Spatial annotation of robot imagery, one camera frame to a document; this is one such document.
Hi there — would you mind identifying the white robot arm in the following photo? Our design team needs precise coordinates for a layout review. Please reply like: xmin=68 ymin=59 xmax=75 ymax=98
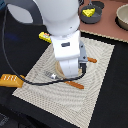
xmin=5 ymin=0 xmax=80 ymax=78

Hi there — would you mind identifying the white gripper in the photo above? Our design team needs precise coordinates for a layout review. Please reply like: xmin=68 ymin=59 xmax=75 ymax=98
xmin=51 ymin=31 xmax=88 ymax=78

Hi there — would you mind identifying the grey toy saucepan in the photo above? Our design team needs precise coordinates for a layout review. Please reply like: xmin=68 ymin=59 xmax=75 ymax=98
xmin=80 ymin=2 xmax=102 ymax=24

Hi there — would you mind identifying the round beige toy plate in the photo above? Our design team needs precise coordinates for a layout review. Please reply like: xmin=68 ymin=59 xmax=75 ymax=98
xmin=55 ymin=61 xmax=82 ymax=78

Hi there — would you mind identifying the yellow toy cheese wedge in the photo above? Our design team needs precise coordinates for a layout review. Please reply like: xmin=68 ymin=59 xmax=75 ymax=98
xmin=82 ymin=8 xmax=95 ymax=17

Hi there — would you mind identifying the beige woven placemat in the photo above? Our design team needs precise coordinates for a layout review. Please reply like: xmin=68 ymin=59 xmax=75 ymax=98
xmin=13 ymin=37 xmax=114 ymax=128

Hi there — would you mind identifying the beige bowl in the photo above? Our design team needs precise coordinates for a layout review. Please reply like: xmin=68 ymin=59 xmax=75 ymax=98
xmin=116 ymin=4 xmax=128 ymax=30

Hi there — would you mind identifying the orange toy bread loaf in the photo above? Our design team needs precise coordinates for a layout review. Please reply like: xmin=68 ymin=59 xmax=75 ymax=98
xmin=0 ymin=74 xmax=23 ymax=88

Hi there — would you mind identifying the yellow toy butter box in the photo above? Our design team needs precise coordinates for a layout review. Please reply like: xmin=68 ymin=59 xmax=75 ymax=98
xmin=39 ymin=32 xmax=51 ymax=43

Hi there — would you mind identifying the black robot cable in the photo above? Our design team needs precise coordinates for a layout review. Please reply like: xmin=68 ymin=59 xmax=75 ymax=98
xmin=1 ymin=6 xmax=88 ymax=87

